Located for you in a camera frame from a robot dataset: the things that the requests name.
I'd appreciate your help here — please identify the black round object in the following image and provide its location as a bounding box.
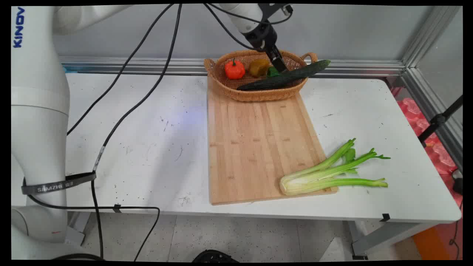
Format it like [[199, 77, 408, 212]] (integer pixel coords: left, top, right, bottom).
[[192, 249, 239, 263]]

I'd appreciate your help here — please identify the woven wicker basket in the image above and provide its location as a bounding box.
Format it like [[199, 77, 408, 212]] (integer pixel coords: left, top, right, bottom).
[[204, 50, 318, 102]]

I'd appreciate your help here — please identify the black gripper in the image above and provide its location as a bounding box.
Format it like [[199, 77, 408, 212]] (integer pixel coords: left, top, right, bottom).
[[243, 24, 288, 73]]

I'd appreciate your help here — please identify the yellow toy bell pepper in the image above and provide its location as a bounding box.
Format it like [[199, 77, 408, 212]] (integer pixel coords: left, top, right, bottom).
[[248, 58, 281, 78]]

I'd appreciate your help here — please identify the orange toy bell pepper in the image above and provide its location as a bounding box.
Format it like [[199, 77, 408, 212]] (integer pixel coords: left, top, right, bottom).
[[225, 58, 246, 80]]

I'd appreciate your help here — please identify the slanted aluminium frame post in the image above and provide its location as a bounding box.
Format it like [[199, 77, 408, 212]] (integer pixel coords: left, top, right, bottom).
[[401, 6, 463, 171]]

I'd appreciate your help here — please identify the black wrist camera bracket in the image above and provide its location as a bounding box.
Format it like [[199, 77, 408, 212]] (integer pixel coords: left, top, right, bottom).
[[258, 4, 295, 20]]

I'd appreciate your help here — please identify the green celery bunch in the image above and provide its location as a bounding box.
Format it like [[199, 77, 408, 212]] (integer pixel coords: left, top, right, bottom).
[[279, 138, 391, 196]]

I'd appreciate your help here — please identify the black velcro strap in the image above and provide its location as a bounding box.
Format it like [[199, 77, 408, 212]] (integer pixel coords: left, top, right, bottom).
[[21, 172, 97, 195]]

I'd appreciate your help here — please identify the grey table leg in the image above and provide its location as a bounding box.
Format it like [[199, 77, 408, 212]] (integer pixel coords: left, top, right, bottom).
[[347, 221, 440, 260]]

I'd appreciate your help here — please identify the bamboo cutting board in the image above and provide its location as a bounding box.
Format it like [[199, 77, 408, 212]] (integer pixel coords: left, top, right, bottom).
[[207, 76, 339, 206]]

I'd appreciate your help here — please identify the black cable along table edge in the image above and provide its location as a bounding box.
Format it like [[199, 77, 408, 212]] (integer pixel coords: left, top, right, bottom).
[[27, 194, 161, 262]]

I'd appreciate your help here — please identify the pink bubble wrap sheet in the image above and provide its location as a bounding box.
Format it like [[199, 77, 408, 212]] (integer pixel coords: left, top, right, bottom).
[[391, 87, 463, 207]]

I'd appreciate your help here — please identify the horizontal aluminium frame rail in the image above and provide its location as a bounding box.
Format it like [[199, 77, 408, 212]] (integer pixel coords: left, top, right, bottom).
[[59, 57, 406, 77]]

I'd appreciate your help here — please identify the black cable with white tag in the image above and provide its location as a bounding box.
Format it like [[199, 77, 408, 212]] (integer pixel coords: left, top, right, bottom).
[[91, 4, 183, 260]]

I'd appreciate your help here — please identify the black tripod leg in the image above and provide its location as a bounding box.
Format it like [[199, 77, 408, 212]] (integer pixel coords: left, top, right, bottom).
[[418, 95, 463, 147]]

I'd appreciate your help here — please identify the orange floor object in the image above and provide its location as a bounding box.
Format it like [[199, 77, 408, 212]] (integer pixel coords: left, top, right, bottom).
[[411, 225, 446, 260]]

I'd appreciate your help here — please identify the thin black cable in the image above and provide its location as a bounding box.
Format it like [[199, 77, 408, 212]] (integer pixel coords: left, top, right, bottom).
[[67, 4, 175, 136]]

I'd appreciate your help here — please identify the dark green cucumber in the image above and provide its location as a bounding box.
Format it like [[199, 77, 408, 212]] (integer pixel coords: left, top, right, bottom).
[[236, 60, 331, 91]]

